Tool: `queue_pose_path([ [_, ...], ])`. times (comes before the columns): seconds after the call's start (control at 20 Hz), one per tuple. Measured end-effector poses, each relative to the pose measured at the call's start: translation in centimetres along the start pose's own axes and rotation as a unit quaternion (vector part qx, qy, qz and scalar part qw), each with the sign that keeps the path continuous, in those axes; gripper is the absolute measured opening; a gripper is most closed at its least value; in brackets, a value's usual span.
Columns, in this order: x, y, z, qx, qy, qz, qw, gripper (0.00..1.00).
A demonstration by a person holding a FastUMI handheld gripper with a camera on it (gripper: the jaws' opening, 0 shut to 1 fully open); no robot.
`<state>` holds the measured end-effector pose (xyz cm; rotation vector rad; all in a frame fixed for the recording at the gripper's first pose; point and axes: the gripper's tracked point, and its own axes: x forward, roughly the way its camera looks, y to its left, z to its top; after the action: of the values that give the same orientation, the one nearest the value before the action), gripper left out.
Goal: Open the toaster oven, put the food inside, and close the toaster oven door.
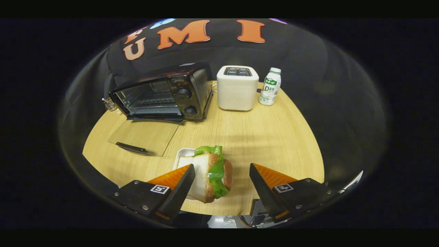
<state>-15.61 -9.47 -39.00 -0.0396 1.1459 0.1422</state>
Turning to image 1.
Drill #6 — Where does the white toaster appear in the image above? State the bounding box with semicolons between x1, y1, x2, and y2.
216;66;259;111

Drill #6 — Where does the white drink bottle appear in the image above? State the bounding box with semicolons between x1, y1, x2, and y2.
259;67;282;106

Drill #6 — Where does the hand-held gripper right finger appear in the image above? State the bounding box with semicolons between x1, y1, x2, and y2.
249;163;338;220

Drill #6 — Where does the black toaster oven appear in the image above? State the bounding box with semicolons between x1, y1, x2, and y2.
107;62;214;156

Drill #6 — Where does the metal wire basket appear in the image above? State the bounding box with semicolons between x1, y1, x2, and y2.
102;97;117;112

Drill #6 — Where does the white plastic tray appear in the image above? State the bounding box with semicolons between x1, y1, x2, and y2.
173;148;197;200

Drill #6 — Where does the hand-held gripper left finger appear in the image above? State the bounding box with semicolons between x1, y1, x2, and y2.
110;164;196;222

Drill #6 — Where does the lettuce sandwich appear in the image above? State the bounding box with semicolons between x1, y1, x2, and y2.
177;145;234;203

